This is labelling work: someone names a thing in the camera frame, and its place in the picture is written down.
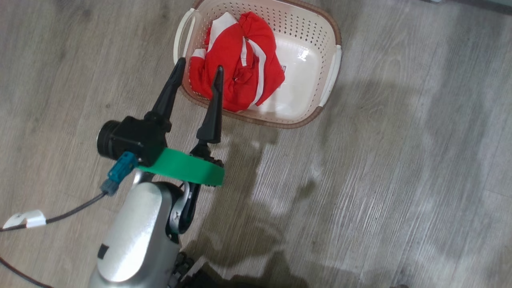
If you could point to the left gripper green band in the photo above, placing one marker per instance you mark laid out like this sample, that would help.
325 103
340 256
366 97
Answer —
188 170

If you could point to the red white garment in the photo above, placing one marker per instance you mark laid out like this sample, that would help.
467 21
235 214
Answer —
232 60

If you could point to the cream perforated laundry basket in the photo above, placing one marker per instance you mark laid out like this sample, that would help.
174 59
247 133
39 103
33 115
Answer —
304 72

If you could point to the black robot wheeled base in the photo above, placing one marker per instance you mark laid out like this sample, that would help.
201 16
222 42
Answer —
186 272

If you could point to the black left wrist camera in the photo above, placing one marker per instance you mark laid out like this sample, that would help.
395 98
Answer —
134 138

